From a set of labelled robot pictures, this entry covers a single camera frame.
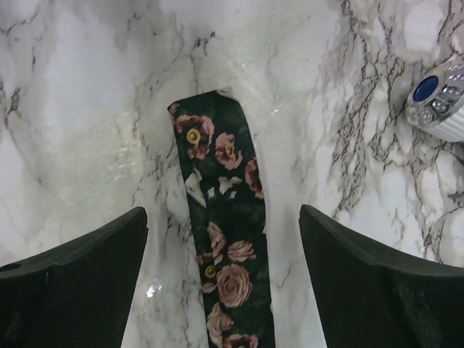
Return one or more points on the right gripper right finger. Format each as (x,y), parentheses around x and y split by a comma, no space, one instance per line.
(369,294)

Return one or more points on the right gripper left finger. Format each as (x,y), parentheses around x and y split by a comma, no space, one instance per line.
(77,294)

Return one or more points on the white ribbed handheld device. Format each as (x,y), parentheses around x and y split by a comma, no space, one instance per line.
(435,104)

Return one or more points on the dark floral rose tie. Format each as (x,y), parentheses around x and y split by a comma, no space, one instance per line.
(227,210)

